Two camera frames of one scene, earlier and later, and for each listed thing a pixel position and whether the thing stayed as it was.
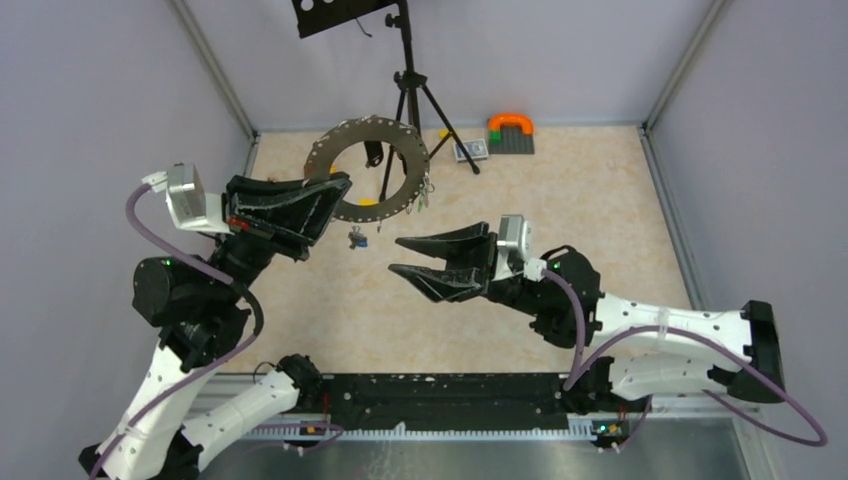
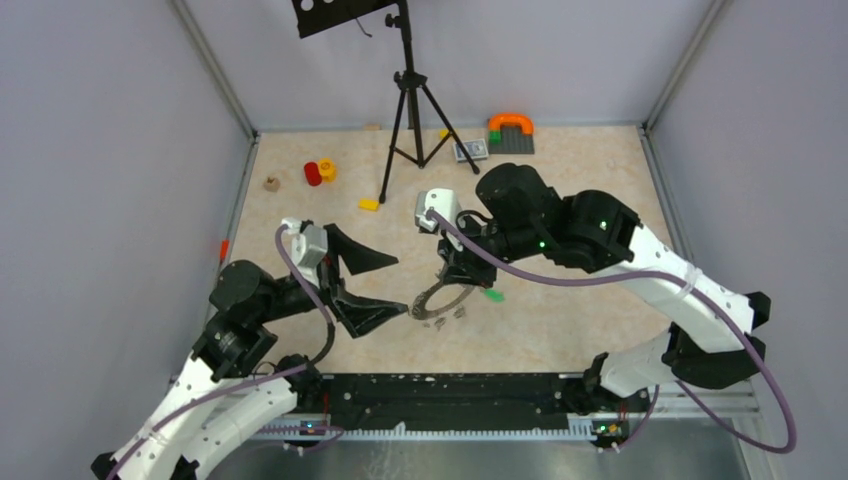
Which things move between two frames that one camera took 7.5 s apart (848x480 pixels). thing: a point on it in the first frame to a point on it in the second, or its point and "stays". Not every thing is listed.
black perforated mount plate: x=325 y=15 stays
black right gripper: x=472 y=244 to x=460 y=266
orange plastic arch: x=526 y=123 stays
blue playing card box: x=476 y=148 stays
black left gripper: x=286 y=213 to x=359 y=313
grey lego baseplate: x=512 y=141 stays
